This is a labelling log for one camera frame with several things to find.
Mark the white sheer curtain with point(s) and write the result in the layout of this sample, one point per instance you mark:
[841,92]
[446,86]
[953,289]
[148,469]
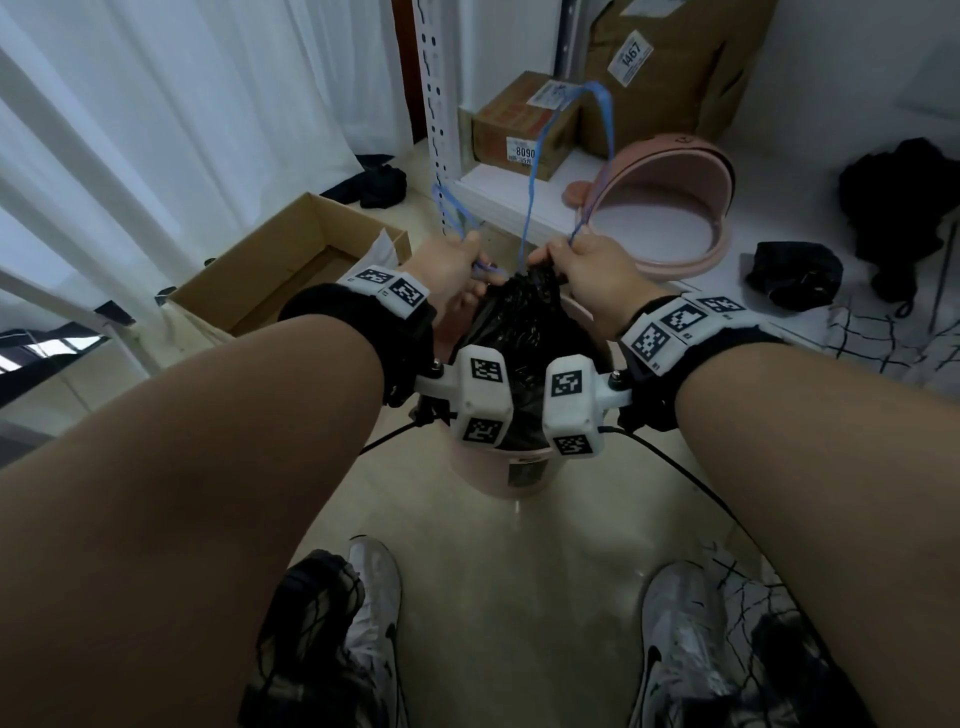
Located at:
[225,112]

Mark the white black grid cloth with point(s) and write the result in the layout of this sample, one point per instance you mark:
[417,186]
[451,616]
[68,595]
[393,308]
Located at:
[900,352]

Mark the black white plaid trousers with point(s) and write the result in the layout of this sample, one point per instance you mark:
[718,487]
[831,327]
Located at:
[300,637]

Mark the small brown cardboard box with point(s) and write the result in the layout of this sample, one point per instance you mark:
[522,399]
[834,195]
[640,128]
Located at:
[502,120]

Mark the person's right hand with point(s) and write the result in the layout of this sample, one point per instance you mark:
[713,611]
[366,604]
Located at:
[600,277]

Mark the large brown cardboard box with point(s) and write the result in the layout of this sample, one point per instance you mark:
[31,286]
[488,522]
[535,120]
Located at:
[690,97]

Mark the open cardboard box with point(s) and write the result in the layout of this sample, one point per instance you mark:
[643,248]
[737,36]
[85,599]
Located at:
[277,240]

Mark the white metal frame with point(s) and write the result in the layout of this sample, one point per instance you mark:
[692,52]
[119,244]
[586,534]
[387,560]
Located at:
[97,169]

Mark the black glossy board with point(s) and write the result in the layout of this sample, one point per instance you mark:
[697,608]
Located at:
[30,375]

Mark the black white marker wristband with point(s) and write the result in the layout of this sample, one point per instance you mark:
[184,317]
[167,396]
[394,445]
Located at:
[390,289]
[675,322]

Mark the white metal shelf rack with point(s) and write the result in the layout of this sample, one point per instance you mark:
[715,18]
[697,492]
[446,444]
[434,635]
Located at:
[772,210]

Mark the glossy black trash bag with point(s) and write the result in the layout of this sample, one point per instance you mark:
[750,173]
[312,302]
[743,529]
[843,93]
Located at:
[795,274]

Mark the pink bin lid ring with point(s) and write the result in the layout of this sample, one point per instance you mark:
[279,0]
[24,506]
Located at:
[697,161]

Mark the white sneaker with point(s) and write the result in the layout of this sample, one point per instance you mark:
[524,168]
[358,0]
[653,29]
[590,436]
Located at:
[675,637]
[375,600]

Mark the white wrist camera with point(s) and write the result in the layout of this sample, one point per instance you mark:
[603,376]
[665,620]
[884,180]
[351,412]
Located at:
[570,409]
[480,397]

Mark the white wall plate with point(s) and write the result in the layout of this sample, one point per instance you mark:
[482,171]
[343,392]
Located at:
[930,82]

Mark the pink trash bin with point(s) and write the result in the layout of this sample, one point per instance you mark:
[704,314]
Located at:
[487,472]

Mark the person's left hand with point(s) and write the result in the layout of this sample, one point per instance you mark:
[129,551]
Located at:
[450,270]

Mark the person's left forearm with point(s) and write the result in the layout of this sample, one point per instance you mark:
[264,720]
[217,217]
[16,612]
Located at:
[165,510]

